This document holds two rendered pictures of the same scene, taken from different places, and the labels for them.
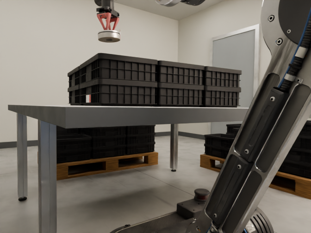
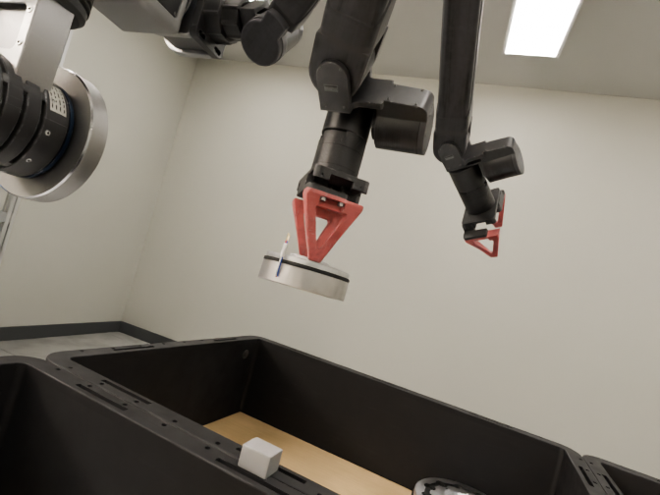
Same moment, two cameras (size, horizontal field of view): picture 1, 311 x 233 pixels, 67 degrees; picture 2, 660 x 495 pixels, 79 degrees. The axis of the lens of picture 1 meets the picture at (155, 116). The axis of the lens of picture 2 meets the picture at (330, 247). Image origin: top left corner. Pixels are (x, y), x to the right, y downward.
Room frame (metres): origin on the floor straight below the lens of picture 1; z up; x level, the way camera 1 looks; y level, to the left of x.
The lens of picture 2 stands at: (1.52, -0.04, 1.04)
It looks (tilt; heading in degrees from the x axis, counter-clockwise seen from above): 4 degrees up; 143
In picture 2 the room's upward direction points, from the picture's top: 15 degrees clockwise
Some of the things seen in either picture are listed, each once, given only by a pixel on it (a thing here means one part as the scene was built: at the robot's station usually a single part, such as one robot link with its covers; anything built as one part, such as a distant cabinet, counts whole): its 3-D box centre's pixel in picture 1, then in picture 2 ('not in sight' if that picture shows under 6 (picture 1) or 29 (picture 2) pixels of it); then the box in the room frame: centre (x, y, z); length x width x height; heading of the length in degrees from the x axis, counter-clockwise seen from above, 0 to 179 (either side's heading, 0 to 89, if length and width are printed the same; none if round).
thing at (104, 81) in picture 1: (115, 95); not in sight; (1.27, 0.21, 0.76); 0.40 x 0.30 x 0.12; 30
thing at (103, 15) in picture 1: (107, 21); (317, 224); (1.12, 0.23, 1.09); 0.07 x 0.07 x 0.09; 67
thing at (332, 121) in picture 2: not in sight; (354, 121); (1.13, 0.24, 1.23); 0.07 x 0.06 x 0.07; 35
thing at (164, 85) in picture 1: (163, 96); not in sight; (1.42, -0.05, 0.76); 0.40 x 0.30 x 0.12; 30
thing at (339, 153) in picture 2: (108, 6); (335, 167); (1.13, 0.23, 1.17); 0.10 x 0.07 x 0.07; 157
